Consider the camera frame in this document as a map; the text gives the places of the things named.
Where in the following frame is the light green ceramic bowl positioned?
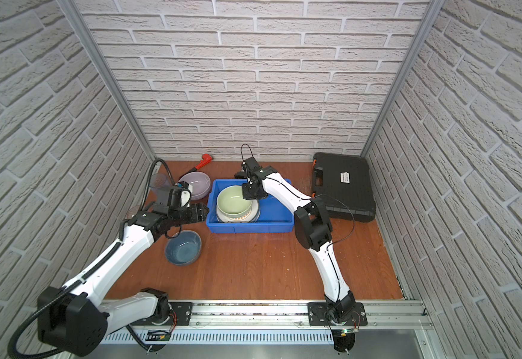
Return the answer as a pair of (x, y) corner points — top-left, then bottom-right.
(217, 185), (253, 218)

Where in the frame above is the dark blue ceramic bowl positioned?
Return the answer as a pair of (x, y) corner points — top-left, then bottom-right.
(165, 230), (202, 266)

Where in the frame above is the lilac ceramic bowl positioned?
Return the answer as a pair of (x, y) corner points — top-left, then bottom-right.
(180, 171), (212, 200)

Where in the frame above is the white plate orange sunburst motif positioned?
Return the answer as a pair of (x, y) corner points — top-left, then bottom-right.
(216, 200), (260, 223)

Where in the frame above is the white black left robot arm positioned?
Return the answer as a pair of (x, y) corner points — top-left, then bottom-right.
(37, 203), (209, 356)

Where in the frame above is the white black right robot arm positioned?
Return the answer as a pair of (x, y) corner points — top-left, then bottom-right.
(242, 157), (356, 323)

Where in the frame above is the blue plastic bin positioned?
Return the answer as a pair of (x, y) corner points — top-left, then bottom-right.
(206, 179), (294, 234)

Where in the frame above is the small grey black device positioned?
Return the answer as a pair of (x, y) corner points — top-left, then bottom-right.
(234, 171), (247, 180)

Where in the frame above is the clear glass cup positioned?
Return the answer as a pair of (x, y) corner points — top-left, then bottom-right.
(125, 206), (142, 221)

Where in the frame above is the frosted tall plastic tumbler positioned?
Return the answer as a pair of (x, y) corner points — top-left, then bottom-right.
(149, 173), (171, 192)

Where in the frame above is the red black hand tool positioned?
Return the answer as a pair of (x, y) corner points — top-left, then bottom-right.
(182, 153), (213, 177)

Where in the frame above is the black plastic tool case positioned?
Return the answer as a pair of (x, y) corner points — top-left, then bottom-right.
(312, 152), (376, 223)

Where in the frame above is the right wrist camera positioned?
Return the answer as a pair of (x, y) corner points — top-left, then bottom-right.
(242, 156), (262, 174)

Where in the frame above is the left robot arm base plate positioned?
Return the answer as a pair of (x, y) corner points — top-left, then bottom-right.
(132, 302), (193, 327)

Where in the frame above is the aluminium mounting rail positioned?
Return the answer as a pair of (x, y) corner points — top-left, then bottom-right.
(132, 299), (434, 333)

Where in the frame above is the right robot arm base plate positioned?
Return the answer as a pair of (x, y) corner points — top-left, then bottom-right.
(307, 302), (368, 328)

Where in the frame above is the black corrugated cable conduit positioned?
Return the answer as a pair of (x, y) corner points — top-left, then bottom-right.
(7, 159), (177, 359)

